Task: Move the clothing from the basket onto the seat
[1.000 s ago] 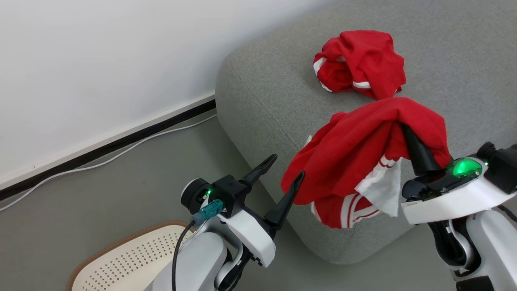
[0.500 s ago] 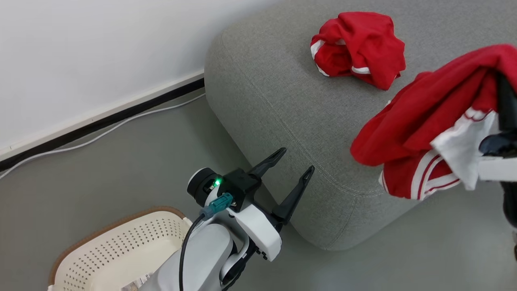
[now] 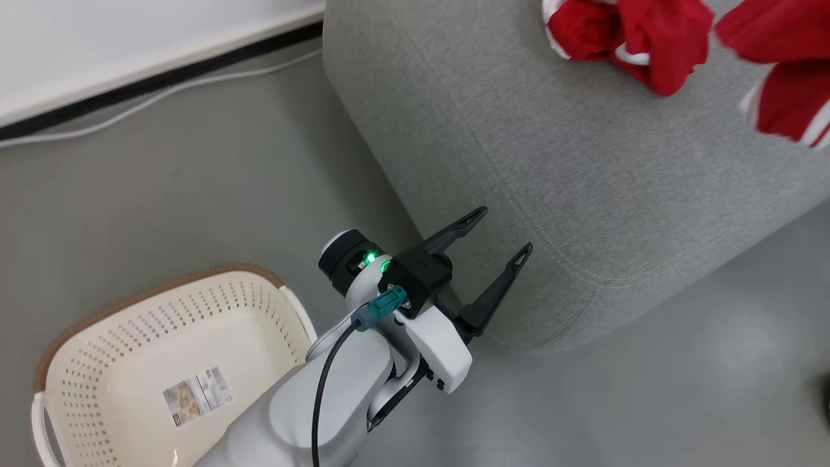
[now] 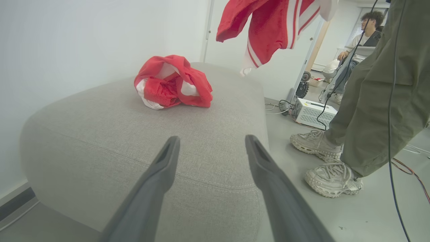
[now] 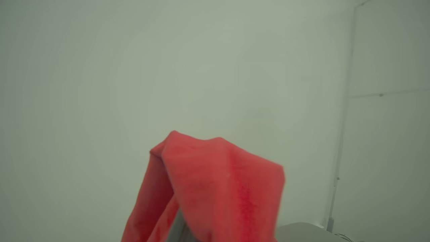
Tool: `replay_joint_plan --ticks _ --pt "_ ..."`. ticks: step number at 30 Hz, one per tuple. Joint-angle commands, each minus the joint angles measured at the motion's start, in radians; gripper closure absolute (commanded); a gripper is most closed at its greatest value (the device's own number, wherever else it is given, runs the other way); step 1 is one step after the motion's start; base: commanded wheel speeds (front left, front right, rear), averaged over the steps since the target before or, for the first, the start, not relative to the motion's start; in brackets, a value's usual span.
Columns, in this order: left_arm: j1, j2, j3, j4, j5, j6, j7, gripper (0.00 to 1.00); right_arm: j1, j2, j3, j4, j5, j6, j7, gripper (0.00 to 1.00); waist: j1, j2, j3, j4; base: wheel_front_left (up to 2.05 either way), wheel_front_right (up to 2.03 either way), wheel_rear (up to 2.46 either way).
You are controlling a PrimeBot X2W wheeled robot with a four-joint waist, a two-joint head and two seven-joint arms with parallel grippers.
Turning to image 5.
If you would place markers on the red sports jersey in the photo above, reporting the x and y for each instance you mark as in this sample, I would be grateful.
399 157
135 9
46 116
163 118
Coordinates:
218 181

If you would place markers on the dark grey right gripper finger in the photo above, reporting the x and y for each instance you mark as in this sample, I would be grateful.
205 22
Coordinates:
177 228

